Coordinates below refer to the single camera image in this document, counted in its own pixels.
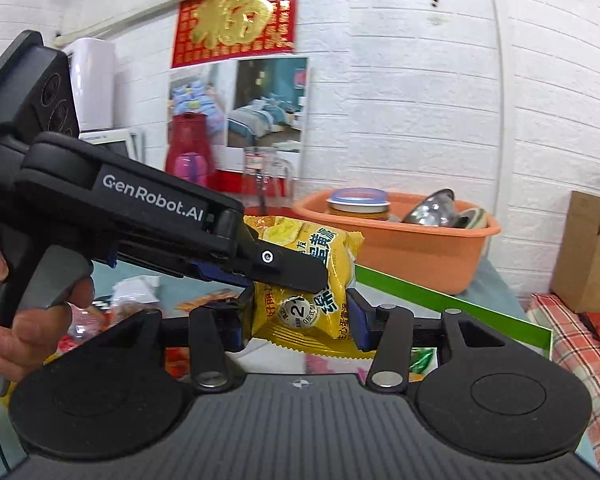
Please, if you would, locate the red checked cloth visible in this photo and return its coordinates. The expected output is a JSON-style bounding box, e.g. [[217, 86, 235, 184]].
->
[[525, 292, 600, 461]]

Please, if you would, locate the person's left hand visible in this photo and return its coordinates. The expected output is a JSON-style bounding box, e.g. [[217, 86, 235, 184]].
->
[[0, 220, 97, 386]]

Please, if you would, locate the white water purifier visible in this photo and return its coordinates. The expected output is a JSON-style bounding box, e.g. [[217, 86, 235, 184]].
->
[[62, 37, 117, 133]]

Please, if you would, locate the yellow snack packet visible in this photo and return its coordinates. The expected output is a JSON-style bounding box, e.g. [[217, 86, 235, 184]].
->
[[243, 215, 366, 359]]

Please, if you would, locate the pink bottle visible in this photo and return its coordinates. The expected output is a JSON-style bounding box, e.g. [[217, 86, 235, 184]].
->
[[174, 154, 207, 186]]

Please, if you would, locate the steel bowl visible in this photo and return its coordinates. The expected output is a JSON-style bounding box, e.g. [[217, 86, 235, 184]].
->
[[401, 189, 456, 226]]

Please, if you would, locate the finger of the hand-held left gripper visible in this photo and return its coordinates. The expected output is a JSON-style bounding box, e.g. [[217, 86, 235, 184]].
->
[[189, 260, 257, 288], [211, 209, 330, 296]]

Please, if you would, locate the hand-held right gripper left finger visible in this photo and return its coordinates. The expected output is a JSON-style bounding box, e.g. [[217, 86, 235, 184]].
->
[[100, 300, 255, 395]]

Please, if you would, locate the bedding wall poster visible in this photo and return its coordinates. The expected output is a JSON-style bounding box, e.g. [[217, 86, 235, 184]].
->
[[167, 56, 311, 155]]

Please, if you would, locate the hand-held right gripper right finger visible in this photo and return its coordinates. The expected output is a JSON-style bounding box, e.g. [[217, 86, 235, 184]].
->
[[346, 288, 516, 395]]

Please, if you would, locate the clear pitcher with red label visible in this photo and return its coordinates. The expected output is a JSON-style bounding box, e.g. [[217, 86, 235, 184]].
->
[[242, 146, 293, 200]]

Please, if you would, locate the green cardboard box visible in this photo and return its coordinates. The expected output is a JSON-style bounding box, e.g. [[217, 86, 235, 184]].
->
[[355, 264, 553, 361]]

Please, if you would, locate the orange plastic basin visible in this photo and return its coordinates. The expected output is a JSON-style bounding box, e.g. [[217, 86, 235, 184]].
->
[[292, 189, 502, 296]]

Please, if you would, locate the red plastic basin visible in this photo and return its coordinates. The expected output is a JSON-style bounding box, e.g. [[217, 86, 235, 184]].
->
[[243, 204, 297, 219]]

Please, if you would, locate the red and gold wall poster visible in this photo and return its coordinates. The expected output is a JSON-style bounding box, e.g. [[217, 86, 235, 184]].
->
[[171, 0, 300, 69]]

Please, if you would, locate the brown cardboard box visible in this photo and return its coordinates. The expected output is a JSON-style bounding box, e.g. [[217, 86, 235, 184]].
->
[[551, 190, 600, 315]]

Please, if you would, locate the red thermos jug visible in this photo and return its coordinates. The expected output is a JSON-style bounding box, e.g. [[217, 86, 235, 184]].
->
[[165, 114, 220, 191]]

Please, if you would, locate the jar with blue lid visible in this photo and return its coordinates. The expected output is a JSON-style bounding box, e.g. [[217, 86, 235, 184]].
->
[[326, 187, 392, 221]]

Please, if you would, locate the orange snack packet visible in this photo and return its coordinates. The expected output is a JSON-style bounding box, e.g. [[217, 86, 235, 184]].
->
[[176, 288, 243, 312]]

